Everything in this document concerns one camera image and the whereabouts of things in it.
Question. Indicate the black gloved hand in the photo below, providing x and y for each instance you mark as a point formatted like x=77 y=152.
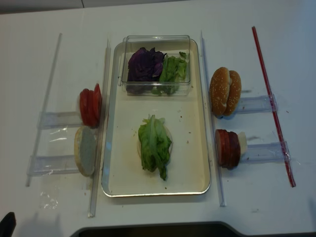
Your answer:
x=7 y=225

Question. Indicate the green lettuce leaf on bun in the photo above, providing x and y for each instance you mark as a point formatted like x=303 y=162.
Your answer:
x=154 y=144

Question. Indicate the green lettuce in container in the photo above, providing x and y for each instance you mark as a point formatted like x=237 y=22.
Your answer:
x=174 y=70

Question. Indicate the front meat patty slice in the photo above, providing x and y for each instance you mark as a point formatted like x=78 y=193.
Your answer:
x=223 y=147

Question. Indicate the rear meat patty slices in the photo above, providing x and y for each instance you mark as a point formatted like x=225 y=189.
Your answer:
x=234 y=151

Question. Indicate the white cheese piece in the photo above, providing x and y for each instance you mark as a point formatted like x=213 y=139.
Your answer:
x=242 y=143

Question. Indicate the clear holder lower left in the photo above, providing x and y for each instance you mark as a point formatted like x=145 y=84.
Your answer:
x=46 y=165

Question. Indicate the clear holder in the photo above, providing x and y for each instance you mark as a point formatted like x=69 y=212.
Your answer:
x=50 y=120
x=260 y=104
x=46 y=165
x=276 y=152

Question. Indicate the clear holder upper left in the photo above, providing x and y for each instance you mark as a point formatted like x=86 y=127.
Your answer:
x=50 y=120

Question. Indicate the white bun half left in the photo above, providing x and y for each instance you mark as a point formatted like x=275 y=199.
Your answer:
x=85 y=151

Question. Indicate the cream metal tray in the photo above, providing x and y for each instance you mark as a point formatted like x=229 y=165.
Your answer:
x=188 y=172

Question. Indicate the purple cabbage leaves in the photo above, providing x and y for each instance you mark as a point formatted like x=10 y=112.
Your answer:
x=144 y=66

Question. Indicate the clear plastic container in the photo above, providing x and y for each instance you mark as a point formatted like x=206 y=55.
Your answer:
x=170 y=45

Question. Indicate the left sesame bun top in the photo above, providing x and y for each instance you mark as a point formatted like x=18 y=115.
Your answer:
x=219 y=90

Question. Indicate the sesame bun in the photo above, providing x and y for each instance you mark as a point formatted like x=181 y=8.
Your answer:
x=219 y=90
x=234 y=93

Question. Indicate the right sesame bun top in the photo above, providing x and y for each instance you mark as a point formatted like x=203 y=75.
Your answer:
x=234 y=93

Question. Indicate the clear holder lower right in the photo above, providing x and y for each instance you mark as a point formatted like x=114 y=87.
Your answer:
x=276 y=152

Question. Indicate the clear holder upper right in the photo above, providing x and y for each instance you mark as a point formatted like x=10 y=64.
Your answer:
x=260 y=104

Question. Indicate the clear rail far left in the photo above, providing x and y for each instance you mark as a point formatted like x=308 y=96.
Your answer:
x=43 y=111

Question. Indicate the clear rail left of tray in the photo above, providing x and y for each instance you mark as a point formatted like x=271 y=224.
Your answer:
x=99 y=140

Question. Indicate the clear rail of tray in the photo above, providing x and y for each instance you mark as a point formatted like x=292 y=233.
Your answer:
x=218 y=173
x=99 y=140

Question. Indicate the clear rail right of tray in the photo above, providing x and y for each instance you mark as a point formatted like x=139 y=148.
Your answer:
x=218 y=173

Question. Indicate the red plastic rail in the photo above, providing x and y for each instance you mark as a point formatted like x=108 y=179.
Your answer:
x=283 y=144

